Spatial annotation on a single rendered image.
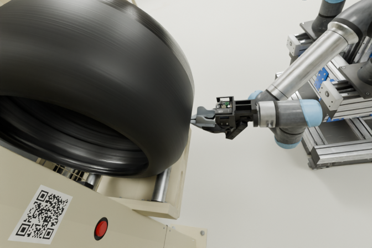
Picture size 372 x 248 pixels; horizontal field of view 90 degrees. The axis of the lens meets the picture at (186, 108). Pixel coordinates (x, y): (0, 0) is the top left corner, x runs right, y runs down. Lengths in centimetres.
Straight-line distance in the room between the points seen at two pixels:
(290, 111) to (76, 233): 56
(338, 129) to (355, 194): 42
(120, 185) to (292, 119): 68
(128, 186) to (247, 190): 96
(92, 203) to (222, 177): 122
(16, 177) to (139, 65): 25
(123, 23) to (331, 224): 155
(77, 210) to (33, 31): 33
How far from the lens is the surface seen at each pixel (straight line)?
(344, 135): 164
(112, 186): 89
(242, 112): 54
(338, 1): 147
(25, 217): 40
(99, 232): 53
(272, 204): 155
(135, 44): 38
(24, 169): 38
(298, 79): 69
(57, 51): 34
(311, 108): 57
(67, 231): 47
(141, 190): 81
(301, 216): 157
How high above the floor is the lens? 150
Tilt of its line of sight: 48 degrees down
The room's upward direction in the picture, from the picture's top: 21 degrees counter-clockwise
